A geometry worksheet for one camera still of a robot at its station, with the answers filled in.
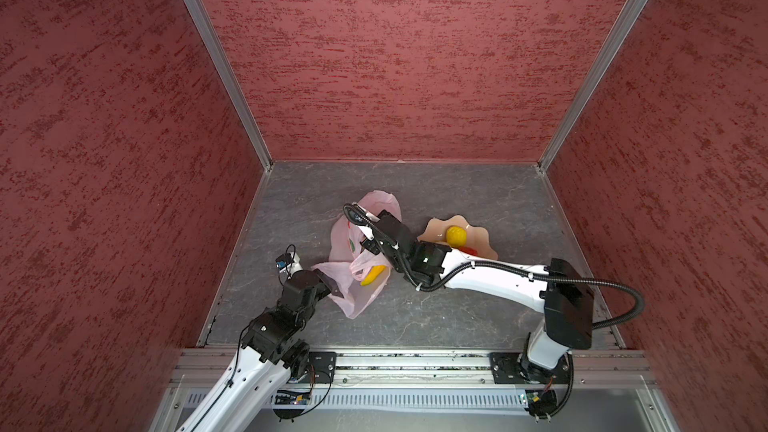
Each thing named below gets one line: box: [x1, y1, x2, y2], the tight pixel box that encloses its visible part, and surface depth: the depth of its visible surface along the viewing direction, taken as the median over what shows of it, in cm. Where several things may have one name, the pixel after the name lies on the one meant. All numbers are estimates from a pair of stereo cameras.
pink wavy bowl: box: [417, 214, 498, 260], surface depth 97 cm
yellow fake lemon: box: [447, 226, 467, 248], surface depth 94 cm
